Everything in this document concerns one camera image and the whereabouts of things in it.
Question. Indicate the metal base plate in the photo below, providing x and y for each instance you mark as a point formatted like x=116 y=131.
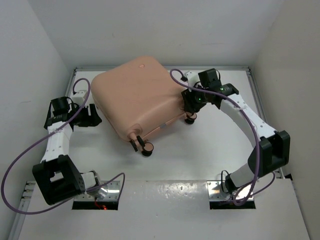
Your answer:
x=107 y=199
x=218 y=200

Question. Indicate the pink hard-shell suitcase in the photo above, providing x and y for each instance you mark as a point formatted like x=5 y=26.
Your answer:
x=139 y=98

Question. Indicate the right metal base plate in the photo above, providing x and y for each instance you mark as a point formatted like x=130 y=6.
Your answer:
x=218 y=200

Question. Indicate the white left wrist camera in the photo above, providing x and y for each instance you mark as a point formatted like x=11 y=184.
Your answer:
x=79 y=97

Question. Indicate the aluminium table edge rail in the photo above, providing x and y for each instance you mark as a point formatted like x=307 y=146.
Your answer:
x=198 y=68

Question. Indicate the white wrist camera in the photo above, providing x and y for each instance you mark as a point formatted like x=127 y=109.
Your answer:
x=79 y=97
x=192 y=78

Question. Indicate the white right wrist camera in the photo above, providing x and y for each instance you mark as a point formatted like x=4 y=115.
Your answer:
x=192 y=78

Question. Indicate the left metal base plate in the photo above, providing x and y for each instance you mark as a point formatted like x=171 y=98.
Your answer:
x=107 y=199

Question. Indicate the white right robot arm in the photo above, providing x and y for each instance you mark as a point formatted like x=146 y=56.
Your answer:
x=271 y=148

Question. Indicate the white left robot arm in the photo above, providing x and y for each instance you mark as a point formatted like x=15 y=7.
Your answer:
x=56 y=175

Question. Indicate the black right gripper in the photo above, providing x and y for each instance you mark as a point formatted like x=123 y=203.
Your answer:
x=190 y=105

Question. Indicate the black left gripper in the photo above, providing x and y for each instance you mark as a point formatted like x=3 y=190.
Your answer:
x=91 y=120

